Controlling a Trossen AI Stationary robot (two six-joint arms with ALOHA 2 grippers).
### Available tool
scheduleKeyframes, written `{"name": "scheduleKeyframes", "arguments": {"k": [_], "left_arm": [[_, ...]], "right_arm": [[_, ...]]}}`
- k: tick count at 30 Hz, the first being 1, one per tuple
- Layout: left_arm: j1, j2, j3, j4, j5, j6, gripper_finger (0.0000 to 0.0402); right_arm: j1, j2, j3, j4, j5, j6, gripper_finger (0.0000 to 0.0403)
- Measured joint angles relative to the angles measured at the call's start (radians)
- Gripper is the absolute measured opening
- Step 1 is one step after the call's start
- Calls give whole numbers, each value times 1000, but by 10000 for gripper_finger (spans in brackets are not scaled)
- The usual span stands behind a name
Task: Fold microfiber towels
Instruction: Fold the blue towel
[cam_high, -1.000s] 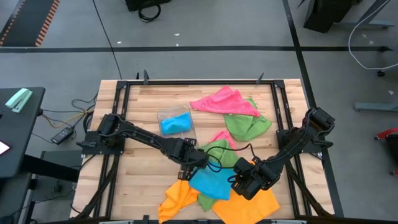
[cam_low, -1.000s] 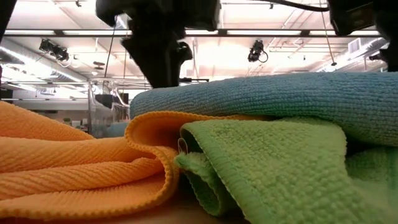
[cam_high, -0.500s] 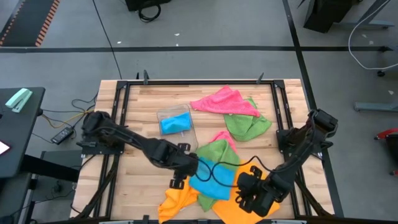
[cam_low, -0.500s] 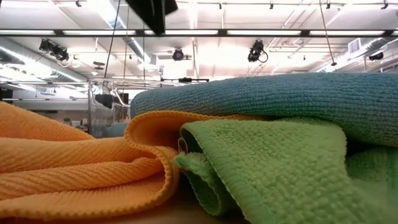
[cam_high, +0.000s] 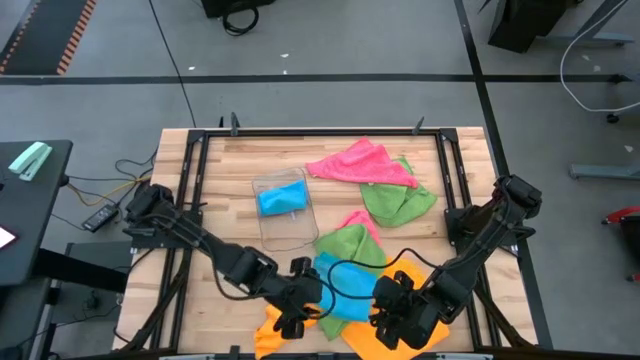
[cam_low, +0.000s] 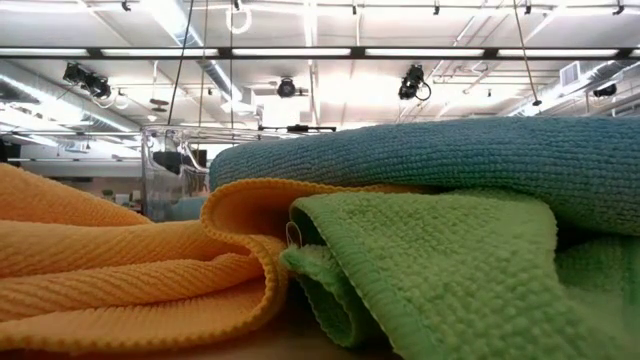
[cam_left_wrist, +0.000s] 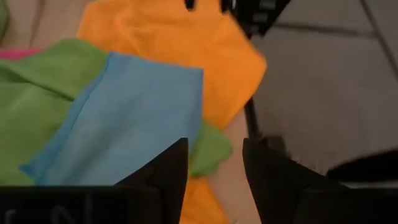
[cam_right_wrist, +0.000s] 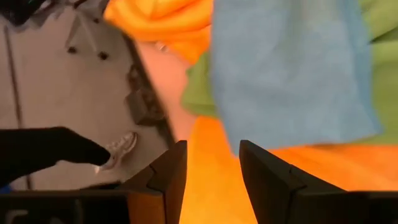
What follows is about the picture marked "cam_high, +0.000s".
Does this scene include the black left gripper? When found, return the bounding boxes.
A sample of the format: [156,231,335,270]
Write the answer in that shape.
[272,256,325,342]

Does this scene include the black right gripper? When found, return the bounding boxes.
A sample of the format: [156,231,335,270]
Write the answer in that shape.
[368,269,444,351]

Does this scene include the blue microfiber towel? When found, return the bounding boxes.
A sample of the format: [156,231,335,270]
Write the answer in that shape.
[257,179,309,217]
[313,252,379,324]

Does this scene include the pink microfiber towel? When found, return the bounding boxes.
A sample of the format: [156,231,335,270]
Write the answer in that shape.
[305,137,420,190]
[337,209,382,246]

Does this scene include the orange microfiber towel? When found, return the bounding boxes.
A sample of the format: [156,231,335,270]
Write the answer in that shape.
[341,257,451,360]
[253,302,321,360]

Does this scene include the green microfiber towel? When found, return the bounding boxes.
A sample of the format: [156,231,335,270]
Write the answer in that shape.
[359,156,440,229]
[313,223,389,342]

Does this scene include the clear plastic bin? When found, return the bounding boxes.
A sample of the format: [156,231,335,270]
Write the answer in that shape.
[251,167,320,252]

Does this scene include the black power adapter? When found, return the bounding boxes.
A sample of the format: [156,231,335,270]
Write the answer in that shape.
[81,203,120,234]

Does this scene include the red and black chair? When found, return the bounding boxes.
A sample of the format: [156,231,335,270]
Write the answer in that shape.
[602,204,640,284]

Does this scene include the grey table foot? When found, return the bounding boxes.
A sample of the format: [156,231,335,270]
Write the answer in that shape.
[568,163,640,182]

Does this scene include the black desk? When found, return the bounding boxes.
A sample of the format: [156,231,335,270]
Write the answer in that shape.
[0,139,74,287]

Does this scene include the black box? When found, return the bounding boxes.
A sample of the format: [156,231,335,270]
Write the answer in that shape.
[200,0,277,20]

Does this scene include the mint green stapler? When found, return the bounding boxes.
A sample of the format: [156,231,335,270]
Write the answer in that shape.
[7,140,54,182]

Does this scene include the black furniture base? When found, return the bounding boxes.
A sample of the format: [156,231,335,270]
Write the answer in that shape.
[487,0,636,54]

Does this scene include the black mat with striped edge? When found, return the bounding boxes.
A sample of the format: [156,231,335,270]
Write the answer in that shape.
[0,0,97,76]

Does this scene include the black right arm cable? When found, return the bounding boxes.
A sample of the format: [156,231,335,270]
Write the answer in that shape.
[326,248,441,302]

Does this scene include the black cable bundle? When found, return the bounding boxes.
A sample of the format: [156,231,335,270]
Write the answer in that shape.
[114,149,157,217]

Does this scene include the yellow cable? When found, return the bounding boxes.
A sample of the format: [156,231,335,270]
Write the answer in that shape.
[67,174,152,208]

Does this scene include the long black floor cable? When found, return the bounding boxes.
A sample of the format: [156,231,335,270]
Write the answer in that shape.
[148,0,197,129]

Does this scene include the coiled black cable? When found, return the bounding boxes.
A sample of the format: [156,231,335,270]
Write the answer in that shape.
[222,4,261,37]

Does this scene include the white cable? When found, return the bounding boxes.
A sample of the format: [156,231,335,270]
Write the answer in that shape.
[559,0,640,115]

